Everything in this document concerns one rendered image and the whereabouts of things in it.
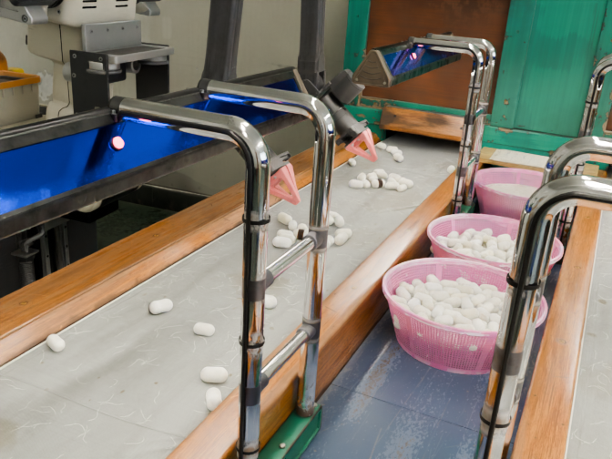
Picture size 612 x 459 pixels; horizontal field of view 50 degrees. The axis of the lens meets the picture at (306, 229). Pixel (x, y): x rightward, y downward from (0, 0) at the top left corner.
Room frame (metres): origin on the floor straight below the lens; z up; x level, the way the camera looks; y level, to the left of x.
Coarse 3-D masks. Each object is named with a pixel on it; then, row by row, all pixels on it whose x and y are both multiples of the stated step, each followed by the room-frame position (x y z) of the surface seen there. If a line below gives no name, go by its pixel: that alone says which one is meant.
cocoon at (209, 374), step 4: (204, 368) 0.72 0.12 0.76; (208, 368) 0.72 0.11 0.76; (212, 368) 0.72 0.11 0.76; (216, 368) 0.72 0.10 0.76; (220, 368) 0.72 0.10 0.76; (200, 372) 0.72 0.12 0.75; (204, 372) 0.71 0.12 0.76; (208, 372) 0.71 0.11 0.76; (212, 372) 0.71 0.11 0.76; (216, 372) 0.71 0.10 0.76; (220, 372) 0.71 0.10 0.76; (224, 372) 0.71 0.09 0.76; (200, 376) 0.71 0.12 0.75; (204, 376) 0.71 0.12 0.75; (208, 376) 0.71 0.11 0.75; (212, 376) 0.71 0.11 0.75; (216, 376) 0.71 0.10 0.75; (220, 376) 0.71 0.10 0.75; (224, 376) 0.71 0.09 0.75; (204, 380) 0.71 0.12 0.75; (208, 380) 0.71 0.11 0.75; (212, 380) 0.71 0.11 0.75; (216, 380) 0.71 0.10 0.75; (220, 380) 0.71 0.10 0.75; (224, 380) 0.71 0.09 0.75
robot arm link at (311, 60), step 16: (304, 0) 1.66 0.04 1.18; (320, 0) 1.65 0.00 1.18; (304, 16) 1.66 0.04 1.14; (320, 16) 1.66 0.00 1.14; (304, 32) 1.66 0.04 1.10; (320, 32) 1.66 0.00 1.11; (304, 48) 1.66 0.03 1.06; (320, 48) 1.66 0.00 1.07; (304, 64) 1.65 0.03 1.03; (320, 64) 1.66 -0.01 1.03; (320, 80) 1.67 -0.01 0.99
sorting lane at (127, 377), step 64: (384, 192) 1.56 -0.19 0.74; (192, 256) 1.10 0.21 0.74; (128, 320) 0.86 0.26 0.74; (192, 320) 0.87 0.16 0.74; (0, 384) 0.68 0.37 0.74; (64, 384) 0.69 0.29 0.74; (128, 384) 0.70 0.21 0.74; (192, 384) 0.71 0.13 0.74; (0, 448) 0.57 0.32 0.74; (64, 448) 0.57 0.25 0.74; (128, 448) 0.58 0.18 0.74
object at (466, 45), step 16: (432, 48) 1.49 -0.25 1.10; (448, 48) 1.47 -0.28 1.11; (464, 48) 1.45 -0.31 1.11; (480, 64) 1.44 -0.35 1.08; (480, 80) 1.44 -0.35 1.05; (480, 96) 1.59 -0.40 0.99; (480, 112) 1.52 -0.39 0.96; (464, 128) 1.44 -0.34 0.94; (480, 128) 1.58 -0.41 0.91; (464, 144) 1.44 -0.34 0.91; (480, 144) 1.58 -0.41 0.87; (464, 160) 1.44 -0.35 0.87; (464, 176) 1.44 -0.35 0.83; (464, 192) 1.59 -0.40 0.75; (464, 208) 1.56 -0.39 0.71
